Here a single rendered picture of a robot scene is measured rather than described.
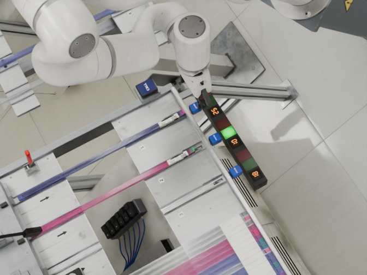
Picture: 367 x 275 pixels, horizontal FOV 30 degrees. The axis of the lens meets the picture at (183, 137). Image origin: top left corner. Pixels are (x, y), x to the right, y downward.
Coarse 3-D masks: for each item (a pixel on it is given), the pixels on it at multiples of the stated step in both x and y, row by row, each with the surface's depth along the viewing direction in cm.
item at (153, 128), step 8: (152, 128) 188; (136, 136) 187; (120, 144) 187; (128, 144) 187; (104, 152) 186; (112, 152) 186; (88, 160) 185; (96, 160) 186; (72, 168) 184; (80, 168) 184; (56, 176) 184; (64, 176) 184; (40, 184) 183; (48, 184) 183; (24, 192) 182; (32, 192) 182
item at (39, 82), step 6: (30, 84) 189; (36, 84) 189; (42, 84) 190; (18, 90) 189; (24, 90) 189; (30, 90) 190; (6, 96) 188; (12, 96) 188; (18, 96) 189; (0, 102) 187; (6, 102) 188
